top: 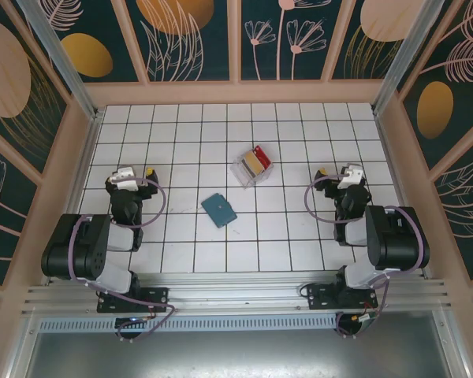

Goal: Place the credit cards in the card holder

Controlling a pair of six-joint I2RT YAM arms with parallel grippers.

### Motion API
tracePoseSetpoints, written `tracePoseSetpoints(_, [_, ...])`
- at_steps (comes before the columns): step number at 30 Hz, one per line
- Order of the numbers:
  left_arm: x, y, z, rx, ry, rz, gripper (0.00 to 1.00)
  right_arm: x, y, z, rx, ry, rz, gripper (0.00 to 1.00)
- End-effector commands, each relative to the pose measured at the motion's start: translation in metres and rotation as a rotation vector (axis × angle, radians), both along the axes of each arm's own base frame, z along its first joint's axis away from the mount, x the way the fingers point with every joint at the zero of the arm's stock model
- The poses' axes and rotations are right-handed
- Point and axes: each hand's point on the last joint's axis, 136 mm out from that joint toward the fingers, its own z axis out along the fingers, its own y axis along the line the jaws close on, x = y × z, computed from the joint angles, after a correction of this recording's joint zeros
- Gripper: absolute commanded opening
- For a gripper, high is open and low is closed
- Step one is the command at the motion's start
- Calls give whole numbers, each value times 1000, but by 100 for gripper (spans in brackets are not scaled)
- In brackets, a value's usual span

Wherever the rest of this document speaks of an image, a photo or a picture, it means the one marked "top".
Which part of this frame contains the teal leather card holder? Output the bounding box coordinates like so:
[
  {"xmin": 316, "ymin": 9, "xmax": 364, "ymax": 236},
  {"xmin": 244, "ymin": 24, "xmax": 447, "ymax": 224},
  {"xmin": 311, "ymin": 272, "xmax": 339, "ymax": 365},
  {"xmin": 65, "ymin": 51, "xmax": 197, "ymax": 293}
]
[{"xmin": 200, "ymin": 192, "xmax": 238, "ymax": 229}]

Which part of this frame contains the gold credit card stack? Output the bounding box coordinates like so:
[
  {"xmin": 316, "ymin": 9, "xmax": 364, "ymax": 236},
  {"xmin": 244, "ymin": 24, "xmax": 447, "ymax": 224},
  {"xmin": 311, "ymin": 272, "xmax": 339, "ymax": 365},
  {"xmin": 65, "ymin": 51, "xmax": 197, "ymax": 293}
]
[{"xmin": 242, "ymin": 151, "xmax": 263, "ymax": 176}]

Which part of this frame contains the clear acrylic card box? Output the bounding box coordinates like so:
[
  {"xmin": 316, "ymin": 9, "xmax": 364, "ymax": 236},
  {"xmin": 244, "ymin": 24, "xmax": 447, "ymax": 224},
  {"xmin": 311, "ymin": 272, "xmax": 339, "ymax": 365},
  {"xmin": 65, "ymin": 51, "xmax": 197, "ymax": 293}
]
[{"xmin": 229, "ymin": 145, "xmax": 275, "ymax": 191}]

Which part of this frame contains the grey metal sheet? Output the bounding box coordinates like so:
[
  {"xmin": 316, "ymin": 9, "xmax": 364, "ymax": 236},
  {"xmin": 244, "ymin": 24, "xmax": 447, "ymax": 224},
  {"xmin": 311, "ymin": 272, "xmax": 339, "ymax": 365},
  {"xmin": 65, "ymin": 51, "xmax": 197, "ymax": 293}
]
[{"xmin": 23, "ymin": 310, "xmax": 464, "ymax": 378}]

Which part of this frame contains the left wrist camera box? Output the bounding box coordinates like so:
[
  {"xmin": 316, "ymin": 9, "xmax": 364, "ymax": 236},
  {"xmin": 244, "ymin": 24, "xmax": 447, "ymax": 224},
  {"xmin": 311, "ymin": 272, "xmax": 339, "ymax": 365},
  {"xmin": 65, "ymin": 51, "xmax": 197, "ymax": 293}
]
[{"xmin": 113, "ymin": 166, "xmax": 140, "ymax": 191}]

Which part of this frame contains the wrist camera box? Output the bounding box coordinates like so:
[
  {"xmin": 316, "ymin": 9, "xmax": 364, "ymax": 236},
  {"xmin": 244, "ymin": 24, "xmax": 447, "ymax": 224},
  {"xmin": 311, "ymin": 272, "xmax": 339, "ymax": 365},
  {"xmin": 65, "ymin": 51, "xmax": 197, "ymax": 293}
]
[
  {"xmin": 337, "ymin": 164, "xmax": 364, "ymax": 191},
  {"xmin": 113, "ymin": 166, "xmax": 140, "ymax": 191}
]

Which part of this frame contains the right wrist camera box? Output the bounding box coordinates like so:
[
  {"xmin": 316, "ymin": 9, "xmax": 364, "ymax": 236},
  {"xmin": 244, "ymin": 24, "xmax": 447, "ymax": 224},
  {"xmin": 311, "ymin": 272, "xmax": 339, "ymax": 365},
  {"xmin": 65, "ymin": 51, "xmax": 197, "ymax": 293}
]
[{"xmin": 337, "ymin": 164, "xmax": 364, "ymax": 191}]

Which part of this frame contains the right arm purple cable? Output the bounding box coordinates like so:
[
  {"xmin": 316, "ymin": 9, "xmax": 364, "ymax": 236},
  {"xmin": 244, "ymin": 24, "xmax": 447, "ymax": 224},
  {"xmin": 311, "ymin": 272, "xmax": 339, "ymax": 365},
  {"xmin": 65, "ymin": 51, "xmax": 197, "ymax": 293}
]
[{"xmin": 304, "ymin": 176, "xmax": 430, "ymax": 340}]

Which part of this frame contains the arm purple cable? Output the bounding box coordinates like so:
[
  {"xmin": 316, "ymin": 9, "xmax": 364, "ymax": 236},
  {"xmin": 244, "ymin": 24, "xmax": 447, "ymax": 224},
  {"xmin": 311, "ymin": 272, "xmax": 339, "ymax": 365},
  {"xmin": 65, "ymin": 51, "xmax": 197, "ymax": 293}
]
[
  {"xmin": 69, "ymin": 177, "xmax": 177, "ymax": 343},
  {"xmin": 304, "ymin": 176, "xmax": 430, "ymax": 340}
]

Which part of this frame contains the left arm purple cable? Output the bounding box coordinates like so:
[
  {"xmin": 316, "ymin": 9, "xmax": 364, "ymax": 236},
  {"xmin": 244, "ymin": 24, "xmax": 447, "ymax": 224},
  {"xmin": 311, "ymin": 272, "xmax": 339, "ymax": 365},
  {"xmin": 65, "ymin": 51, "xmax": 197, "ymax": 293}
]
[{"xmin": 69, "ymin": 177, "xmax": 177, "ymax": 343}]

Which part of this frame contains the aluminium table edge rail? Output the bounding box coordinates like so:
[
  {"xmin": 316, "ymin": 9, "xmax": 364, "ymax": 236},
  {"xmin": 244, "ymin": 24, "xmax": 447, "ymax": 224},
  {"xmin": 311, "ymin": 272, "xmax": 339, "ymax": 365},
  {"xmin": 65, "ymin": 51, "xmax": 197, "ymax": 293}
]
[
  {"xmin": 43, "ymin": 112, "xmax": 103, "ymax": 287},
  {"xmin": 372, "ymin": 109, "xmax": 434, "ymax": 280}
]

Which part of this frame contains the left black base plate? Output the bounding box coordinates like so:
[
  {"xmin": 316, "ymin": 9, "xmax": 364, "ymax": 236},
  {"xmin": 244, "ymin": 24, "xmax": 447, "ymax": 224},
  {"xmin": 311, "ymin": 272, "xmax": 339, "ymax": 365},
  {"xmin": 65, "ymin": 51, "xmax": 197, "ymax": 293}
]
[{"xmin": 97, "ymin": 286, "xmax": 171, "ymax": 314}]

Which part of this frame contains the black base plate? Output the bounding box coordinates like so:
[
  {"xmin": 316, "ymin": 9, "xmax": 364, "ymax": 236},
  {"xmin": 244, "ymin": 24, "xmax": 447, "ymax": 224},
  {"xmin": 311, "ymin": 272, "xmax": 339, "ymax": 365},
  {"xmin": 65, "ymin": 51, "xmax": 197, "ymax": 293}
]
[
  {"xmin": 307, "ymin": 283, "xmax": 380, "ymax": 313},
  {"xmin": 97, "ymin": 286, "xmax": 171, "ymax": 314}
]

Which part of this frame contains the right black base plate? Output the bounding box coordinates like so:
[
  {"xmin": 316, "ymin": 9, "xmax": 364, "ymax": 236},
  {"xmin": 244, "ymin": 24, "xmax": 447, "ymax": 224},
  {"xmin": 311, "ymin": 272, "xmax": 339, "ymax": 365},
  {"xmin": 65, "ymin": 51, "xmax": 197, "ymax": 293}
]
[{"xmin": 307, "ymin": 283, "xmax": 380, "ymax": 313}]

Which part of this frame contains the aluminium frame post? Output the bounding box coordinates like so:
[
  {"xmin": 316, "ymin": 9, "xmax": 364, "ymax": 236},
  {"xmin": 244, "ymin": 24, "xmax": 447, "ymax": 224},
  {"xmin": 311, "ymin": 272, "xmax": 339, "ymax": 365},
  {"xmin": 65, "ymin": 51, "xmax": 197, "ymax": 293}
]
[
  {"xmin": 15, "ymin": 0, "xmax": 103, "ymax": 121},
  {"xmin": 371, "ymin": 0, "xmax": 445, "ymax": 116}
]

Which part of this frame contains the aluminium mounting rail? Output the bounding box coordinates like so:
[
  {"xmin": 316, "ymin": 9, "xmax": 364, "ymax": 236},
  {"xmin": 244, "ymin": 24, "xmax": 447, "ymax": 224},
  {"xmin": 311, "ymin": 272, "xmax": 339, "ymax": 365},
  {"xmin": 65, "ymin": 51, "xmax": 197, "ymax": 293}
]
[{"xmin": 21, "ymin": 271, "xmax": 456, "ymax": 317}]

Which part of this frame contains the grey slotted cable duct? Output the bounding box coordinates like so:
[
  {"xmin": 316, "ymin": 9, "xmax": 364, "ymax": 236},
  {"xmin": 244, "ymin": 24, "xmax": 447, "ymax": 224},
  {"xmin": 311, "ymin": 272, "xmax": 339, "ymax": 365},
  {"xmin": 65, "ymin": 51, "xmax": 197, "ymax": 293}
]
[{"xmin": 37, "ymin": 313, "xmax": 338, "ymax": 333}]

